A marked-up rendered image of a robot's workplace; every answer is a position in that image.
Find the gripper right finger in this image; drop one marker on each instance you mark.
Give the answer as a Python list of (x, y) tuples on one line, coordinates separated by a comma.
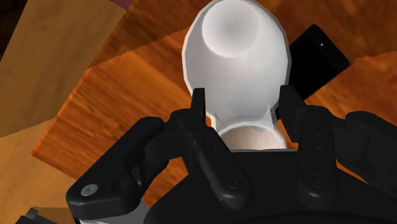
[(316, 155)]

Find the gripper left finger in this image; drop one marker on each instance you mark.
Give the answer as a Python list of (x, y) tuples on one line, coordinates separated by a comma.
[(214, 161)]

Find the white vase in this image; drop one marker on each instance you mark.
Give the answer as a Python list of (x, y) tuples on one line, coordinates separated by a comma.
[(238, 77)]

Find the black phone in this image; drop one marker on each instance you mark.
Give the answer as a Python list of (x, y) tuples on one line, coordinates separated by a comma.
[(319, 62)]

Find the wooden table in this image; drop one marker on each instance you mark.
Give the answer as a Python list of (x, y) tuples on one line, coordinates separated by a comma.
[(124, 93)]

